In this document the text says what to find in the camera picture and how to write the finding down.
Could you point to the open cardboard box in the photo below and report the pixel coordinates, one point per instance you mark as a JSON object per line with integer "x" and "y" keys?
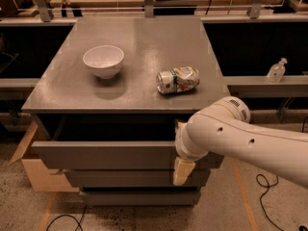
{"x": 41, "y": 178}

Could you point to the crushed soda can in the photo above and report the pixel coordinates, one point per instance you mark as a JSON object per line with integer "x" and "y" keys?
{"x": 178, "y": 79}

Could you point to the white ceramic bowl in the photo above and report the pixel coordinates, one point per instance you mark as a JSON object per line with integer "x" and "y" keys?
{"x": 104, "y": 61}

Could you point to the grey bottom drawer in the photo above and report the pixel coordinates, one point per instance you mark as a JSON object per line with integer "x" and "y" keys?
{"x": 141, "y": 198}

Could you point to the grey top drawer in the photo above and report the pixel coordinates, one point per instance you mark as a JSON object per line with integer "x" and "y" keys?
{"x": 111, "y": 142}

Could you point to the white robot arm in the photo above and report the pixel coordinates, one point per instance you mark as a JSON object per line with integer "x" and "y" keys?
{"x": 224, "y": 128}

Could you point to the clear sanitizer pump bottle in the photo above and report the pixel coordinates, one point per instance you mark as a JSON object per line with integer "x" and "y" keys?
{"x": 277, "y": 71}

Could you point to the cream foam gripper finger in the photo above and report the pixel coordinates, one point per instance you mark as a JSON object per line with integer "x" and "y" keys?
{"x": 182, "y": 170}
{"x": 178, "y": 125}

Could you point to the metal frame railing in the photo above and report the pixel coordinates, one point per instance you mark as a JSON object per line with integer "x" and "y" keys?
{"x": 61, "y": 11}

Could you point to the grey drawer cabinet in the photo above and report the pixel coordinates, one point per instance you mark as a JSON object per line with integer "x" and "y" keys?
{"x": 150, "y": 45}

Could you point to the grey drawer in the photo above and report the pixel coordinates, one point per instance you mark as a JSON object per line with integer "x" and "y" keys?
{"x": 141, "y": 198}
{"x": 119, "y": 178}
{"x": 111, "y": 142}

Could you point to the grey middle drawer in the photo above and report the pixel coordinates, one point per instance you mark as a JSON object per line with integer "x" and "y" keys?
{"x": 119, "y": 178}

